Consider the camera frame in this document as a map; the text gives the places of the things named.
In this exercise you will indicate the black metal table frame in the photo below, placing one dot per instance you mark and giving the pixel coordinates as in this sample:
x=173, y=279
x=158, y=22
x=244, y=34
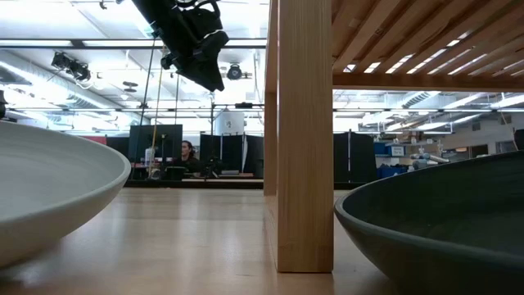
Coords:
x=196, y=184

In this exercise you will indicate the white plate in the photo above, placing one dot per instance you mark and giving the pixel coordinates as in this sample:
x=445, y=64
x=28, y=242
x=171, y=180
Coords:
x=49, y=176

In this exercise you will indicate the black round hanging camera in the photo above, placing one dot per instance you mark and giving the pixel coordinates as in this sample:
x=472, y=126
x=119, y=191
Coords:
x=234, y=72

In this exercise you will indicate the black partition panel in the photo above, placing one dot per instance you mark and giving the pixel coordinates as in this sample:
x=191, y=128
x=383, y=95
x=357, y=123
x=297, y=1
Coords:
x=360, y=155
x=229, y=151

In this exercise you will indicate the black ceiling spotlight cluster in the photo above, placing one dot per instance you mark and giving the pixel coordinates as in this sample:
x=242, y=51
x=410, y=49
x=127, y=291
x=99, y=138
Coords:
x=78, y=71

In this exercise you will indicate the dark green plate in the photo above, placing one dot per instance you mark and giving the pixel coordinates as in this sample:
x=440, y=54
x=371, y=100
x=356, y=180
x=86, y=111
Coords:
x=430, y=213

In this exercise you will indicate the wooden slatted shelf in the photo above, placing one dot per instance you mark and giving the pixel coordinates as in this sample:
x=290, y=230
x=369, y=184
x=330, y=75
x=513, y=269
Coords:
x=305, y=143

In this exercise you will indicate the black overhead frame bar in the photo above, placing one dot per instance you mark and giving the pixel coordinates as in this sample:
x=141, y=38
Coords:
x=78, y=43

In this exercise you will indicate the red cloth partition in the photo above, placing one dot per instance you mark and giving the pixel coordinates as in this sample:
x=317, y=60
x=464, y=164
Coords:
x=96, y=140

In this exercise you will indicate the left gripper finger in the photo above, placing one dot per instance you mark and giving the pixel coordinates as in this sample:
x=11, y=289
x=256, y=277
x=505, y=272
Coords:
x=206, y=75

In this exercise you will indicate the person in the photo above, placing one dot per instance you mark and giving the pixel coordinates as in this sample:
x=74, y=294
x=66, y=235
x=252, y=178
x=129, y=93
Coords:
x=189, y=162

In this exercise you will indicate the blue storage bin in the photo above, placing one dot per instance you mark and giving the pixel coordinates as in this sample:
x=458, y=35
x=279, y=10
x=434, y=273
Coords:
x=382, y=148

